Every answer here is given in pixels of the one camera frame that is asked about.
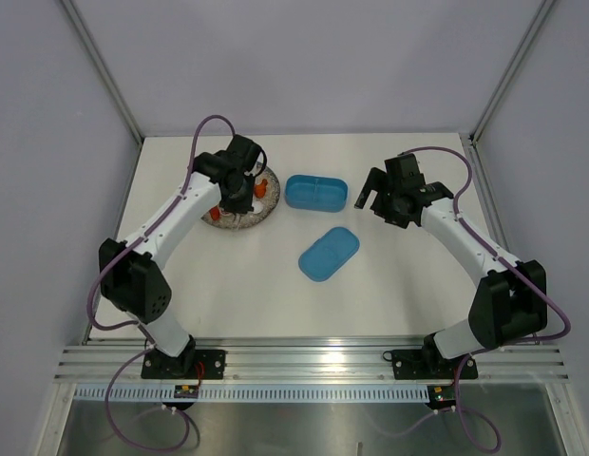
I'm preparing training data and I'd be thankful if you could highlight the red sausage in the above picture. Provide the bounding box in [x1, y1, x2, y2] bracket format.
[209, 206, 221, 221]

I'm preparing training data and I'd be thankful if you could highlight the blue lunch box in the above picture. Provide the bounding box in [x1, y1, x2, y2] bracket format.
[285, 175, 349, 213]

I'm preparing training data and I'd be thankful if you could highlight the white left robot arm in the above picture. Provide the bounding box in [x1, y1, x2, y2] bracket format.
[91, 134, 267, 378]

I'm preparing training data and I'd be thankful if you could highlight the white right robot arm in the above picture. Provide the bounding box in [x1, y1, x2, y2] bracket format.
[354, 154, 548, 376]

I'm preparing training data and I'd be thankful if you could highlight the blue lunch box lid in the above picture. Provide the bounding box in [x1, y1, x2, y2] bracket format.
[298, 226, 360, 282]

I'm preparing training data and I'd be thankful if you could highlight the dark red chicken drumstick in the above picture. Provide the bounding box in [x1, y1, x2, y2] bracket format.
[254, 179, 268, 200]

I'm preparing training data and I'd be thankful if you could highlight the speckled ceramic plate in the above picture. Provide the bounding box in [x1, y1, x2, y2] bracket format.
[201, 166, 281, 230]

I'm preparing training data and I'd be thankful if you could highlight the small white rice cup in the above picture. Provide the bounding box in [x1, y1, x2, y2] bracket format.
[253, 200, 264, 214]

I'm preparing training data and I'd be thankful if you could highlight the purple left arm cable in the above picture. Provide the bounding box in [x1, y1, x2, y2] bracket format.
[87, 113, 237, 450]

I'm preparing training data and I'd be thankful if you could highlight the right side aluminium rail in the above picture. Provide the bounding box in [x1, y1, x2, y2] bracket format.
[459, 132, 537, 260]

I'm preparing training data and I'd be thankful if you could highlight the aluminium rail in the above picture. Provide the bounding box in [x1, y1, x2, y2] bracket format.
[53, 337, 570, 384]
[459, 132, 537, 260]

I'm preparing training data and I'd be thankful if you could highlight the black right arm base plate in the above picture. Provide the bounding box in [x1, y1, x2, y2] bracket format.
[382, 349, 463, 380]

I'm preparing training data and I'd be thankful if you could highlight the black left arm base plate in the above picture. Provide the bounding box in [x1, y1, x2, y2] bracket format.
[141, 349, 227, 380]

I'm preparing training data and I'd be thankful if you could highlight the left aluminium frame post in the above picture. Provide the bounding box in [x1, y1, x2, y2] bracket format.
[57, 0, 144, 149]

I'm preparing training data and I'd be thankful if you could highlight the aluminium frame post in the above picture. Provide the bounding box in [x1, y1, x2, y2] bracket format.
[469, 0, 560, 146]
[57, 0, 144, 149]

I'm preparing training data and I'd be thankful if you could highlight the right aluminium frame post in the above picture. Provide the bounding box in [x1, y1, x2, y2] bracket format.
[469, 0, 560, 146]

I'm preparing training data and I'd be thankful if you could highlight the aluminium front rail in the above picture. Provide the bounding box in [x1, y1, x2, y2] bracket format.
[53, 337, 570, 384]

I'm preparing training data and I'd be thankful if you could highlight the white slotted cable duct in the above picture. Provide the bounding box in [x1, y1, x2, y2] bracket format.
[74, 384, 429, 404]

